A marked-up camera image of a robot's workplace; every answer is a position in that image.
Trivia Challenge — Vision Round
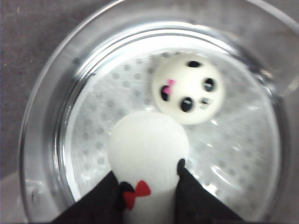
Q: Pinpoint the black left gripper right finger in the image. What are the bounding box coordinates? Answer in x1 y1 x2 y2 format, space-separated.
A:
175 159 244 224

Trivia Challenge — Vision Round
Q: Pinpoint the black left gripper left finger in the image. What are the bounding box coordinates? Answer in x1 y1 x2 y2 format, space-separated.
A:
51 172 121 224

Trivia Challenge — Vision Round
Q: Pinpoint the white panda bun red bow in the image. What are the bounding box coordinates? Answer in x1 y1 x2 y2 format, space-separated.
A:
108 111 190 224

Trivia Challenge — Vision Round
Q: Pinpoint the white panda bun pink bow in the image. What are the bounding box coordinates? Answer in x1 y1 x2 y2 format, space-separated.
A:
151 54 226 125

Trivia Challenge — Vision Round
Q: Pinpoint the stainless steel steamer pot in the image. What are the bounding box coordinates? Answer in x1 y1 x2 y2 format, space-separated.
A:
20 0 299 224

